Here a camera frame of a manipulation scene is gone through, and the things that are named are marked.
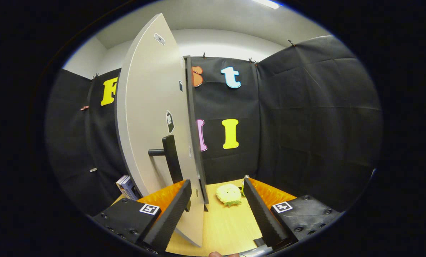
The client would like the beige shoe cabinet door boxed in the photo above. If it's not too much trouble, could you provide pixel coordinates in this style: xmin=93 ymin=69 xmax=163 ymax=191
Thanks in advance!
xmin=115 ymin=13 xmax=205 ymax=247

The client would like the black backdrop cloth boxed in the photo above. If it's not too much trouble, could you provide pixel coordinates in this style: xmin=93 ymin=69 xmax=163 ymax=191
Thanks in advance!
xmin=46 ymin=36 xmax=383 ymax=215

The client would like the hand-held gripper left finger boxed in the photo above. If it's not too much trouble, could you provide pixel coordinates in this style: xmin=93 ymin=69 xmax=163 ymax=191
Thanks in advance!
xmin=91 ymin=180 xmax=192 ymax=255

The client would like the long ceiling light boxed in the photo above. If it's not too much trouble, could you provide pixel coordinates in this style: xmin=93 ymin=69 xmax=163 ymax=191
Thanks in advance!
xmin=251 ymin=0 xmax=283 ymax=10

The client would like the dark grey shoe cabinet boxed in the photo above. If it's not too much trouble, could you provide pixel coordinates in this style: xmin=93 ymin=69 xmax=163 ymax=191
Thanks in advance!
xmin=183 ymin=55 xmax=210 ymax=212

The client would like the white book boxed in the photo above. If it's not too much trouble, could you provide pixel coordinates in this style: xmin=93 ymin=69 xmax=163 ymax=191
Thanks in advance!
xmin=116 ymin=175 xmax=127 ymax=195

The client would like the green label plastic bottle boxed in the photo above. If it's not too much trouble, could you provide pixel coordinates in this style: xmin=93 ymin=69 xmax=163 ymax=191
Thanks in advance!
xmin=241 ymin=175 xmax=251 ymax=198

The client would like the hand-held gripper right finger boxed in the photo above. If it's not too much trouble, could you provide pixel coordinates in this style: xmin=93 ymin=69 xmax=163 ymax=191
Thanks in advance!
xmin=243 ymin=177 xmax=342 ymax=250

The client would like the blue book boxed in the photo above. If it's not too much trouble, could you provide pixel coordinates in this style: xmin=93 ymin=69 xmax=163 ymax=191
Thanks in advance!
xmin=120 ymin=176 xmax=139 ymax=200

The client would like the black door handle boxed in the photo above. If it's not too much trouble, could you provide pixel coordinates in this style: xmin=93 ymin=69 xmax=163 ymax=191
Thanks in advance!
xmin=148 ymin=135 xmax=192 ymax=212

